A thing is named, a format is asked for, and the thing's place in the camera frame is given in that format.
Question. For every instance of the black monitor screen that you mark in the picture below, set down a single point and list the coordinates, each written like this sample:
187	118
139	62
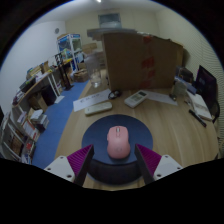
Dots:
206	86

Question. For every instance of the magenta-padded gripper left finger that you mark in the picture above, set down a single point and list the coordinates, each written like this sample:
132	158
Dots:
58	166

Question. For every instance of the clear round container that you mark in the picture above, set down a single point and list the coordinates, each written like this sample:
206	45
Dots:
180	89

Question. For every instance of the white open book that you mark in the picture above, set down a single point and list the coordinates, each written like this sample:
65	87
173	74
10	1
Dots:
202	106

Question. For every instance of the white printed paper sheet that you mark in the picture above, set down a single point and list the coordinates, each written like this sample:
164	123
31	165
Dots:
90	99

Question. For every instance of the pink computer mouse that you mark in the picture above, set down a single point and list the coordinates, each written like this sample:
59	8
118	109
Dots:
118	143

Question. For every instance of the black office chair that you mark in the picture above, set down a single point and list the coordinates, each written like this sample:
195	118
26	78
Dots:
216	111

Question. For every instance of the ceiling light strip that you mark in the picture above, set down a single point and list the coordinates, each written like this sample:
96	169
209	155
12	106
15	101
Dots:
98	1

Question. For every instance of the blue white display cabinet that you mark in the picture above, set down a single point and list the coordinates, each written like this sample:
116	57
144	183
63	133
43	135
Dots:
68	46

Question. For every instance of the blue book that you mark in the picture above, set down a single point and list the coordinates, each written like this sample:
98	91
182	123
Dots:
191	89

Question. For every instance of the white remote control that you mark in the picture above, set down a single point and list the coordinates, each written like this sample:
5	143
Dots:
136	99

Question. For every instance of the clear plastic jar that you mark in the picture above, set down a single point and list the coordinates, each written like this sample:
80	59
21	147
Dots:
93	71

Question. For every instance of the black bag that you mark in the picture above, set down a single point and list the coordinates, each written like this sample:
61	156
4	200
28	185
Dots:
185	74

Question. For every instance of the grey flat panel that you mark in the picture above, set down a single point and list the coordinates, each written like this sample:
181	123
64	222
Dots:
106	32

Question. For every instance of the cream flat case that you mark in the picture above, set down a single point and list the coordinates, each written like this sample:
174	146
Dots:
98	108

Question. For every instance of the cluttered shelf unit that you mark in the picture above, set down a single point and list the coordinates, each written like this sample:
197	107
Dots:
23	133

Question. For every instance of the black metal rack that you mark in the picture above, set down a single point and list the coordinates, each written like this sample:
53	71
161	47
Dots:
64	71

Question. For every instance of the large brown cardboard box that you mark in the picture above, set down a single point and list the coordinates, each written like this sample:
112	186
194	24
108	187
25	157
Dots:
126	63

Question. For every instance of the dark blue mouse pad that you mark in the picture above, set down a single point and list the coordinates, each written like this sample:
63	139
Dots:
96	133

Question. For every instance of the small black clip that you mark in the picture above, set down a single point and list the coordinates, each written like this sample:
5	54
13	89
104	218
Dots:
172	97

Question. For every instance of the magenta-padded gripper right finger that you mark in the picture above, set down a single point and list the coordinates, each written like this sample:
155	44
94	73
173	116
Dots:
168	165

